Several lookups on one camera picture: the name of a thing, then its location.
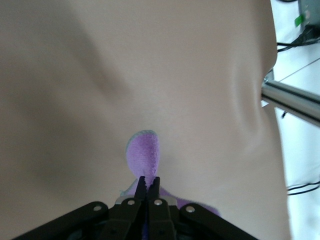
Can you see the grey box with green tag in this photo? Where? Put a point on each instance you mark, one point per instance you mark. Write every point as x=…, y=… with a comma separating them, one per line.
x=311, y=12

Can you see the brown table cover mat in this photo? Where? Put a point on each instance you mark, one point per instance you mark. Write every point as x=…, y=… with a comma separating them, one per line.
x=75, y=75

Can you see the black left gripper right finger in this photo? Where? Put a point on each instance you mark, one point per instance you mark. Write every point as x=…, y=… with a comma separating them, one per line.
x=160, y=220

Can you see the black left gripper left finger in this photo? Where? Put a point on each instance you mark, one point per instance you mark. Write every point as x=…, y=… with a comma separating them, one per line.
x=122, y=220

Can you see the purple towel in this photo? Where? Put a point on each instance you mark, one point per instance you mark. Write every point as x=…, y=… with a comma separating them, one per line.
x=143, y=155

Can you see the silver mast bracket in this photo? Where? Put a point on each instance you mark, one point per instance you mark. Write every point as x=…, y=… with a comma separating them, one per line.
x=268, y=77

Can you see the aluminium camera mast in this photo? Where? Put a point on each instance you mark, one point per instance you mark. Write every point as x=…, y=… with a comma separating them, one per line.
x=292, y=98

